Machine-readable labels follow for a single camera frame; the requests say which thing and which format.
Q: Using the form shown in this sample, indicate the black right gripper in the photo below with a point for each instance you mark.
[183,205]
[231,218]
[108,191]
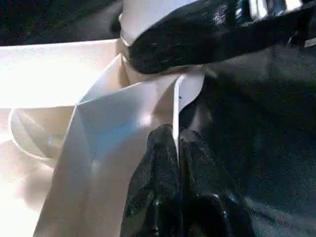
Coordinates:
[281,24]

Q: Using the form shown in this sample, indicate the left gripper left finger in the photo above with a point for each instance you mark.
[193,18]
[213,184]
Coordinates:
[153,192]

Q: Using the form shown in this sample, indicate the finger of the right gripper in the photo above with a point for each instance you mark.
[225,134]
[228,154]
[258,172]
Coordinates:
[187,39]

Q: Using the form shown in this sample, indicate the white plastic table top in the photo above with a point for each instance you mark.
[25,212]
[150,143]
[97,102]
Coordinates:
[74,123]

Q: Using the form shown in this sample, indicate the white plastic table leg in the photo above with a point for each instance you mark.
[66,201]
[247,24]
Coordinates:
[143,12]

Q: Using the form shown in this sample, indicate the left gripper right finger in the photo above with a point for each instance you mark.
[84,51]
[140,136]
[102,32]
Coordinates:
[212,202]

